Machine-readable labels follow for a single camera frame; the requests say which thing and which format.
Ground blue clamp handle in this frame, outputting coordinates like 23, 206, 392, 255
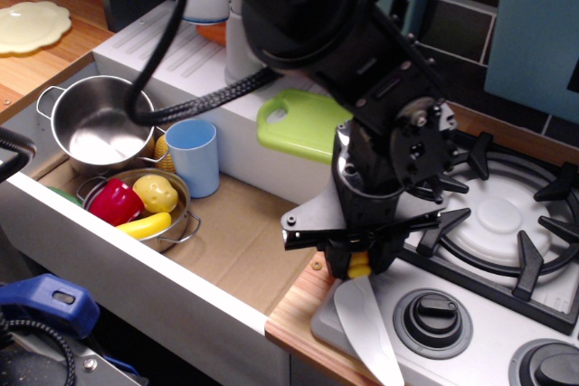
1, 274, 100, 339

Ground orange toy carrot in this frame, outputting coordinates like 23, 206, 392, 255
195, 22, 226, 47

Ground black braided cable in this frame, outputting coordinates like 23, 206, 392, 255
124, 0, 281, 126

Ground black stove knob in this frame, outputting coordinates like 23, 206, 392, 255
508, 339, 578, 386
393, 288, 473, 361

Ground green toy vegetable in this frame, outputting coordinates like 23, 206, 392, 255
48, 186, 82, 207

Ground red toy bell pepper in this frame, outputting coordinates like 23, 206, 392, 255
88, 178, 145, 226

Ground yellow toy corn cob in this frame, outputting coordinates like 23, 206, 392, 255
154, 134, 176, 173

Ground black stove burner grate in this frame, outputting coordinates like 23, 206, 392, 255
402, 133, 578, 339

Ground light blue plastic cup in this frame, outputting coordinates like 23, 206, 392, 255
166, 118, 220, 198

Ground yellow toy banana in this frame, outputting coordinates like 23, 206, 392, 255
117, 212, 172, 240

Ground green plastic cutting board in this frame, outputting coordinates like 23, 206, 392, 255
257, 89, 352, 165

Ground yellow handled toy knife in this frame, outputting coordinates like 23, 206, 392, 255
334, 252, 404, 385

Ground small steel pot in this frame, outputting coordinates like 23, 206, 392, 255
77, 168, 201, 252

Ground teal plastic bin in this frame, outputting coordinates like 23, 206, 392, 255
485, 0, 578, 122

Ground yellow toy potato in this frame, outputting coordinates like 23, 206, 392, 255
132, 174, 178, 213

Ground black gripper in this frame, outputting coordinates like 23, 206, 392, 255
281, 121, 448, 278

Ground cream scalloped plate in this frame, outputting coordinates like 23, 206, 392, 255
1, 1, 71, 55

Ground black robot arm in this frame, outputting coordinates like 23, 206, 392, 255
242, 0, 457, 279

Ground white toy sink basin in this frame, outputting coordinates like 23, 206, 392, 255
0, 0, 345, 386

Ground large steel pot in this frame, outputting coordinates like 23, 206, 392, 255
36, 75, 158, 175

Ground grey toy faucet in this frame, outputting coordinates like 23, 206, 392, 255
224, 0, 264, 85

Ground grey toy stove top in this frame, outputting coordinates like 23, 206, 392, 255
309, 141, 579, 386

